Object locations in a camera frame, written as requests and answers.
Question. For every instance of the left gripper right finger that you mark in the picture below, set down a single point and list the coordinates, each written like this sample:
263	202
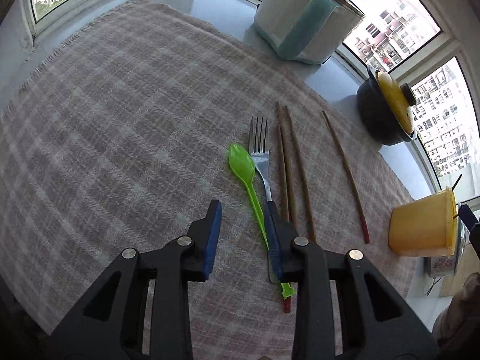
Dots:
346	308

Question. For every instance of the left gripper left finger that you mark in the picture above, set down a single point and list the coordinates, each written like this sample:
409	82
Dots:
138	307

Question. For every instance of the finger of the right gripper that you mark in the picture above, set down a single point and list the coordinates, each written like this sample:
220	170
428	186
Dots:
470	221

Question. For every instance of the red chopstick three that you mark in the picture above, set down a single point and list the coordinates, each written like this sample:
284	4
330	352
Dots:
311	233

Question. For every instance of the green plastic spoon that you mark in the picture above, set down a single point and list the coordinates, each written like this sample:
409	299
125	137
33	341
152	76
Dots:
242	166

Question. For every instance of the metal fork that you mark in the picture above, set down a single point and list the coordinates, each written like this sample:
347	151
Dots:
259	151

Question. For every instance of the red chopstick two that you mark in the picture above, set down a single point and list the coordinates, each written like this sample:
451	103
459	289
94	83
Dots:
289	207

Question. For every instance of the right hand white glove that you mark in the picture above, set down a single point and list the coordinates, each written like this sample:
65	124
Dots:
463	306

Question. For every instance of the yellow plastic utensil holder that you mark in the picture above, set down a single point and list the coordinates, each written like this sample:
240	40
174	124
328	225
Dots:
426	227

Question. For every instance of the dark casserole pot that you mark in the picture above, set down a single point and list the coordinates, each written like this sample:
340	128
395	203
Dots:
376	115

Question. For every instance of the yellow pot lid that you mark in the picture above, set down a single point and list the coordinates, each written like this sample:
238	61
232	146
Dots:
397	98

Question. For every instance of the pink checkered cloth mat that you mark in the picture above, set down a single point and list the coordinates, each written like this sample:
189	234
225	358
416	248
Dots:
119	139

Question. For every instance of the white teal electric cooker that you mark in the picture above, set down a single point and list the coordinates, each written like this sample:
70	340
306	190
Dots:
306	31

